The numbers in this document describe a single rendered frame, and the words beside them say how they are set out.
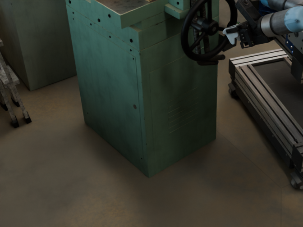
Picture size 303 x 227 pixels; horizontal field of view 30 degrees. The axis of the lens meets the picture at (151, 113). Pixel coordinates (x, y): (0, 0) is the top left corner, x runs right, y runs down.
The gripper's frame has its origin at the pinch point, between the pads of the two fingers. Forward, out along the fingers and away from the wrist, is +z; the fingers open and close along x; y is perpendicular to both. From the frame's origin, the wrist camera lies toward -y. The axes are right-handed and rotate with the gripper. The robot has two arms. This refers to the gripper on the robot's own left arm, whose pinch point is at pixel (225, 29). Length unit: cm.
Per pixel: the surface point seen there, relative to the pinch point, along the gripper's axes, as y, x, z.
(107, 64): 1, -10, 71
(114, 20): -16.8, -19.6, 35.6
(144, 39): -5.2, -8.8, 36.6
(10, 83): -4, -33, 130
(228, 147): 64, 35, 64
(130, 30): -10.6, -11.7, 39.9
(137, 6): -18.5, -10.6, 30.6
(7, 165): 32, -53, 125
